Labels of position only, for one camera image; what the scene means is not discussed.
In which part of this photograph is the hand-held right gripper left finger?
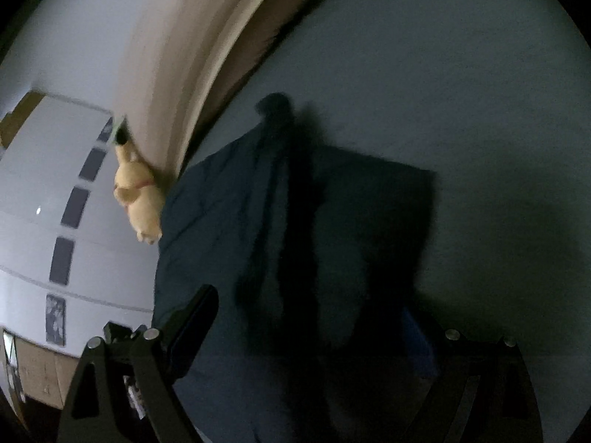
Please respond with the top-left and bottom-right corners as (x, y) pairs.
(55, 285), (219, 443)

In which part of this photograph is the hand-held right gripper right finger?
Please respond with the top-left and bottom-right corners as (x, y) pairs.
(402, 307), (543, 443)

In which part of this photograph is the dark zip-up jacket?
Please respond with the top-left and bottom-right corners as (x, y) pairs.
(152, 92), (439, 443)

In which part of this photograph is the yellow plush toy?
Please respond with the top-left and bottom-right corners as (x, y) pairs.
(112, 127), (165, 245)

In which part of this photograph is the bed with grey sheet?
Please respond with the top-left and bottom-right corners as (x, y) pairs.
(152, 0), (591, 443)

